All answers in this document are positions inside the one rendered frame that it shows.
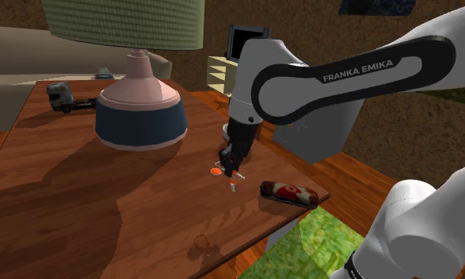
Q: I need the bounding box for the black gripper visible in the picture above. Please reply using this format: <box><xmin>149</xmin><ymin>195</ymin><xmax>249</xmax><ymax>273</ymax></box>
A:
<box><xmin>217</xmin><ymin>117</ymin><xmax>262</xmax><ymax>179</ymax></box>

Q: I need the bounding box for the small orange and white tool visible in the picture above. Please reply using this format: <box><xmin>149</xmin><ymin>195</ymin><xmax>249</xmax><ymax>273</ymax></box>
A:
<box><xmin>227</xmin><ymin>171</ymin><xmax>246</xmax><ymax>193</ymax></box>

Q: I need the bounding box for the red patterned oblong case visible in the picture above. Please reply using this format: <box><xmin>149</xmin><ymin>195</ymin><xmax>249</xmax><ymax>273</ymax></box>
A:
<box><xmin>259</xmin><ymin>180</ymin><xmax>320</xmax><ymax>210</ymax></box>

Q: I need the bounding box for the pale shelf unit with screen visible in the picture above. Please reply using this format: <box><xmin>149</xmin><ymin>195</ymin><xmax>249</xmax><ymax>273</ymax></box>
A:
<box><xmin>206</xmin><ymin>24</ymin><xmax>272</xmax><ymax>98</ymax></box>

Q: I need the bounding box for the grey box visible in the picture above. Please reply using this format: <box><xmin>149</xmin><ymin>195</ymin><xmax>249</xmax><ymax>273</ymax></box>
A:
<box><xmin>272</xmin><ymin>99</ymin><xmax>364</xmax><ymax>166</ymax></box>

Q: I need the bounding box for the pink and blue table lamp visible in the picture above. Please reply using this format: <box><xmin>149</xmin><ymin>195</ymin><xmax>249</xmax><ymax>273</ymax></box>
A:
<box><xmin>40</xmin><ymin>0</ymin><xmax>206</xmax><ymax>152</ymax></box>

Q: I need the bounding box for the green patterned robot stand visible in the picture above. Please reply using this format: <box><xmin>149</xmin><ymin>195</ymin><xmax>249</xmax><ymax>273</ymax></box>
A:
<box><xmin>238</xmin><ymin>205</ymin><xmax>366</xmax><ymax>279</ymax></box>

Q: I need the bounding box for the brown wooden table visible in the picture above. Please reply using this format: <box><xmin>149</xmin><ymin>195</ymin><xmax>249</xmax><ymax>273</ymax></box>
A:
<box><xmin>0</xmin><ymin>78</ymin><xmax>332</xmax><ymax>279</ymax></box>

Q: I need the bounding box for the small teal object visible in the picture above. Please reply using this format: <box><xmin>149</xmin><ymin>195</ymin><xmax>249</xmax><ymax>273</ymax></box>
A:
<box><xmin>92</xmin><ymin>67</ymin><xmax>116</xmax><ymax>81</ymax></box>

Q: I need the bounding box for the grey toy truck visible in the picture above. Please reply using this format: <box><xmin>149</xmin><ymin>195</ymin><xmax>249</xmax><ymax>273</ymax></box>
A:
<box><xmin>46</xmin><ymin>80</ymin><xmax>99</xmax><ymax>115</ymax></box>

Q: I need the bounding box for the beige sofa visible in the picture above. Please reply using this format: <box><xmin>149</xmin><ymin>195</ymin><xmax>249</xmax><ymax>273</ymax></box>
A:
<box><xmin>0</xmin><ymin>25</ymin><xmax>173</xmax><ymax>135</ymax></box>

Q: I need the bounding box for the dark wall picture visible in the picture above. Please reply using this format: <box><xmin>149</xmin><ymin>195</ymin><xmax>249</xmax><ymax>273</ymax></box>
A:
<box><xmin>337</xmin><ymin>0</ymin><xmax>417</xmax><ymax>17</ymax></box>

